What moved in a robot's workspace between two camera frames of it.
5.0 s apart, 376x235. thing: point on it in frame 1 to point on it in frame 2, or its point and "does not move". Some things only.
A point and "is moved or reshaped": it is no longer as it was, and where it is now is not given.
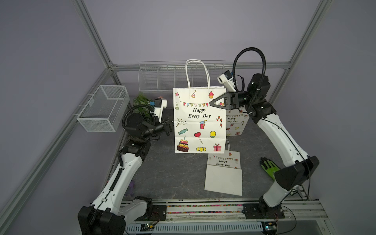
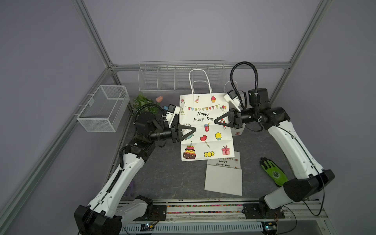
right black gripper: (234, 101) to (234, 119)
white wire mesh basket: (104, 111) does not move
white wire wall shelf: (164, 76) does not move
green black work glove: (269, 167) does not move
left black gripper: (167, 127) to (177, 136)
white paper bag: (199, 127) is moved or reshaped
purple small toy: (130, 189) does not move
